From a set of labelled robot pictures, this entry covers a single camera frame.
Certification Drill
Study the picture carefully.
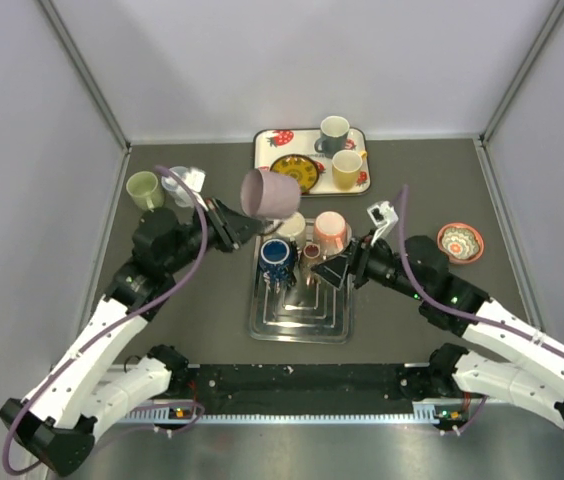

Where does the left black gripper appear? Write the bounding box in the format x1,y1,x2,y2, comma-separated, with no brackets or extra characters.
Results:
162,195,268,274

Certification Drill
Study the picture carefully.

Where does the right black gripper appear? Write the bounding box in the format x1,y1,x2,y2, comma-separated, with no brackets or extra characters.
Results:
310,228,428,301

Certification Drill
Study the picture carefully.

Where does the black gold mug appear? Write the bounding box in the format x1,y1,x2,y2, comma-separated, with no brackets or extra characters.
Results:
302,242,322,265

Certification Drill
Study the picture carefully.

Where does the mauve purple mug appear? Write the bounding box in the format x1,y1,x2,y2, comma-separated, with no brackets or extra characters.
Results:
240,169,302,220

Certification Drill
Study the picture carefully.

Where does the pink mug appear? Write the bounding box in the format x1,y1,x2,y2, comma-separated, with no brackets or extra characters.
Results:
313,211,349,257

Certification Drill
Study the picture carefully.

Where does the dark blue mug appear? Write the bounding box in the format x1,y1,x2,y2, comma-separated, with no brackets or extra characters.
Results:
258,238,296,289

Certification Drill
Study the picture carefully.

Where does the cream white mug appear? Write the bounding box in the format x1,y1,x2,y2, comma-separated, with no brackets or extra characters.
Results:
275,212,306,245

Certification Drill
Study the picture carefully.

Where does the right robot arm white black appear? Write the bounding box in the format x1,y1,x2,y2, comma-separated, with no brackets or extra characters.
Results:
312,236,564,431

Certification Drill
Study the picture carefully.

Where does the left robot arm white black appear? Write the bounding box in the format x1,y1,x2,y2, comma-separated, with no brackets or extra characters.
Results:
0,198,270,476

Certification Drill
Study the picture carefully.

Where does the light blue mug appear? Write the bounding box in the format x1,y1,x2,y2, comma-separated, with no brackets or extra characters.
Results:
161,166,195,208

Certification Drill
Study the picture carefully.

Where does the yellow mug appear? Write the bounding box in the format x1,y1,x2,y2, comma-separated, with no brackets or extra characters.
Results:
332,150,367,191

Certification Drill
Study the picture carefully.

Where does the light green mug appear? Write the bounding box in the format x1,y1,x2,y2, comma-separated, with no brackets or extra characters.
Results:
126,171,165,211

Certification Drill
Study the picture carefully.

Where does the grey green mug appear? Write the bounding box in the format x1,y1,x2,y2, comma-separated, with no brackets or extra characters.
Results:
314,115,350,158

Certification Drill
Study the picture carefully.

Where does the silver metal tray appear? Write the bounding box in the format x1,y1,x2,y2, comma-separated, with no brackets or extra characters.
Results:
249,218,353,344

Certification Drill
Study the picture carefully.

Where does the yellow patterned plate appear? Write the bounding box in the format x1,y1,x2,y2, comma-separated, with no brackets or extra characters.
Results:
269,154,321,195

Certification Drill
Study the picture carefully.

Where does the strawberry pattern white tray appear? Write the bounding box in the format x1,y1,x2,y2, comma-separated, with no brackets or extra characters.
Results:
253,128,371,196

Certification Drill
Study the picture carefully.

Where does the pink patterned bowl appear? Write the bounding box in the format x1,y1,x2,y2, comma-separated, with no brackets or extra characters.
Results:
437,222,485,265

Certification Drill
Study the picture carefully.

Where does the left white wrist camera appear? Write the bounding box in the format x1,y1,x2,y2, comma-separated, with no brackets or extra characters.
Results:
171,166,206,208

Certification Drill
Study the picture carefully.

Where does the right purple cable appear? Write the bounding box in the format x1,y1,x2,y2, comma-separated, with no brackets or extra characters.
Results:
396,184,564,366

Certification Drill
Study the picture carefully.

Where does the purple cable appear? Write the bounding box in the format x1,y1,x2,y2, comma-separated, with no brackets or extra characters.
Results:
0,164,210,476
396,184,564,366

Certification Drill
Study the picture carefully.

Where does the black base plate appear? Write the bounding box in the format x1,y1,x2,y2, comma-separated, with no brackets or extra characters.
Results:
161,362,463,416

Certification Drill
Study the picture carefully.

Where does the grey slotted cable duct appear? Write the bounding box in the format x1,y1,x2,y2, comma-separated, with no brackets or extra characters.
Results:
119,403,467,427

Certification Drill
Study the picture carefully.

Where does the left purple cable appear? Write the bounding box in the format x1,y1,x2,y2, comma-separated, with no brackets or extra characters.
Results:
0,164,210,476

